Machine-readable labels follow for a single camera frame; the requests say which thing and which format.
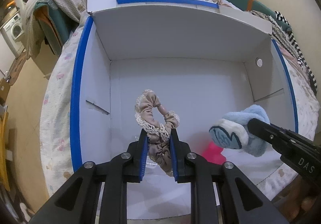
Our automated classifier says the light blue plush toy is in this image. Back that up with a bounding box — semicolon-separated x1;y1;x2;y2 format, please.
209;104;270;157

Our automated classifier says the cream bed frame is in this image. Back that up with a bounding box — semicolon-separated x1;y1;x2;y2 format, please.
32;42;59;79

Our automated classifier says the blue white cardboard box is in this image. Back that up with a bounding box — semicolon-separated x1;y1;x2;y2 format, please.
70;0;298;169

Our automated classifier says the white washing machine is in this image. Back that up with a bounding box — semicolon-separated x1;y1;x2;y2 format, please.
1;13;24;48

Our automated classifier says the green headboard cushion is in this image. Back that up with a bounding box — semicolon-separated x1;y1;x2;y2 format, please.
227;0;292;32

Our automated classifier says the black white striped cloth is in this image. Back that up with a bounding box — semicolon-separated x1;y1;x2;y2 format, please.
275;11;318;95

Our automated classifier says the pink plush toy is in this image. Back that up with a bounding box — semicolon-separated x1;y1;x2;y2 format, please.
201;142;226;165

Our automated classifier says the beige lace scrunchie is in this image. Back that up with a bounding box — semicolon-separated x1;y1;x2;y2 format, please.
135;90;180;177

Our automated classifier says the small cardboard box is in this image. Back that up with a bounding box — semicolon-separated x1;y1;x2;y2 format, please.
0;78;10;105

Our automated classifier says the white cartoon print bedsheet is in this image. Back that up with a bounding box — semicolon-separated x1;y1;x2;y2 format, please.
39;0;321;201

